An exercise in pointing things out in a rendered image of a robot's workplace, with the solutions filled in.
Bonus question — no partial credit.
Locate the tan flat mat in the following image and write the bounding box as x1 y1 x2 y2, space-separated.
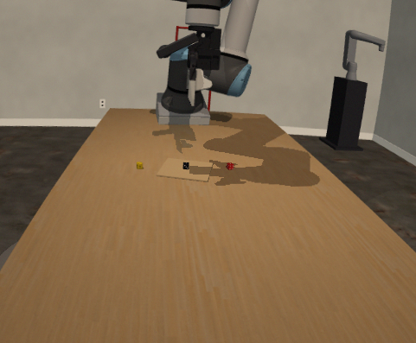
157 158 213 182

